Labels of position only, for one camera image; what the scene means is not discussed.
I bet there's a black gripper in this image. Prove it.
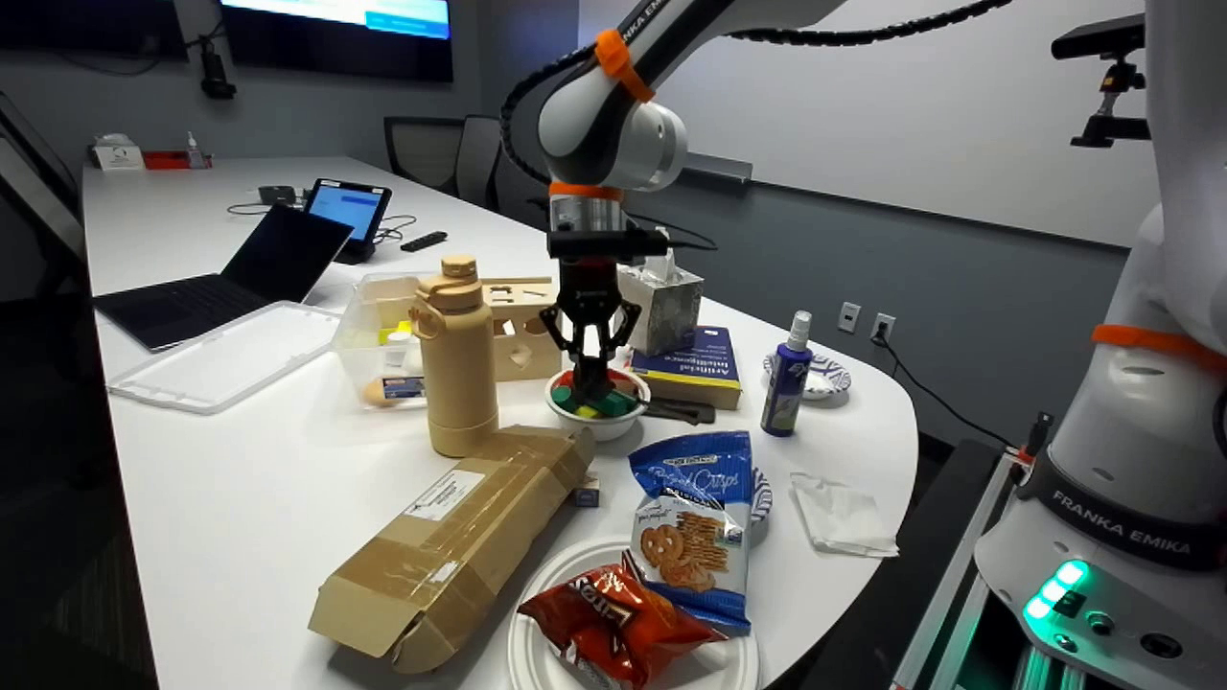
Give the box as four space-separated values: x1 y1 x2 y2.
541 194 643 396

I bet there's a white bowl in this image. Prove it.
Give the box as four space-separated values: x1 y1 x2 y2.
544 359 657 446

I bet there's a plain white plate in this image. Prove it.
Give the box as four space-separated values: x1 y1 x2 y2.
503 532 767 690

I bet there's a wooden shape sorter box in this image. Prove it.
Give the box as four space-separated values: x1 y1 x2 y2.
486 274 567 387

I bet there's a green block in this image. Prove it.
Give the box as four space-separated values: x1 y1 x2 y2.
555 387 643 426

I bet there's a grey tissue box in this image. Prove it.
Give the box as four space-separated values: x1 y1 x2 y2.
629 244 711 359

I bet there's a blue yellow box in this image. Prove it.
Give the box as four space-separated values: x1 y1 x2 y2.
629 323 748 412

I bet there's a tan water bottle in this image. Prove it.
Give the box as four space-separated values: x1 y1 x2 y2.
405 254 503 463

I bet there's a black remote control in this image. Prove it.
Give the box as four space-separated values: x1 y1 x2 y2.
394 224 452 255

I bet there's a blue spray bottle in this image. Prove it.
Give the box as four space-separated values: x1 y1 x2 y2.
758 305 817 440

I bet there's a blue snack bag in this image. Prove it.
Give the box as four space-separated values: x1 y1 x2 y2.
621 429 764 641

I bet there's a grey office chair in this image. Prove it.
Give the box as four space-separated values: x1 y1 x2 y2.
452 112 515 210
380 112 473 200

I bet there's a clear plastic container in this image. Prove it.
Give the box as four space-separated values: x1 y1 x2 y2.
331 265 433 412

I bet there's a long cardboard box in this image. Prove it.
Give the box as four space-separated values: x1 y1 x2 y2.
305 421 597 678

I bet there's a black items far table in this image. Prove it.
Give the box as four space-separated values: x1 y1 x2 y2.
298 177 394 267

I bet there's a red chips bag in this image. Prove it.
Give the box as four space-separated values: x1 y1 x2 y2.
515 558 727 690

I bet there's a white napkin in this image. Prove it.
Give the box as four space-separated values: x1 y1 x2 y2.
785 467 906 564

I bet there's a black laptop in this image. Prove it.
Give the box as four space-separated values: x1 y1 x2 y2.
89 201 358 352

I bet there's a red box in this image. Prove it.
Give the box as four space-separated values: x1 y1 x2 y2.
139 144 213 177

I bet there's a white box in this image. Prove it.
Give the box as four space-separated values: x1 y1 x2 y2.
89 129 151 177

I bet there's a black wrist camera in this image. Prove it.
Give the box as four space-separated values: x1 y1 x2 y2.
621 224 680 260

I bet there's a black power cable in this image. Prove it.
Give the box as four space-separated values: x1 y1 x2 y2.
875 329 1029 451

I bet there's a wall television screen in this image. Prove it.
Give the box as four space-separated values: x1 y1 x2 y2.
213 0 459 83

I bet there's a black camera on stand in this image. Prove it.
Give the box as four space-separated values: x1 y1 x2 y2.
1047 11 1152 152

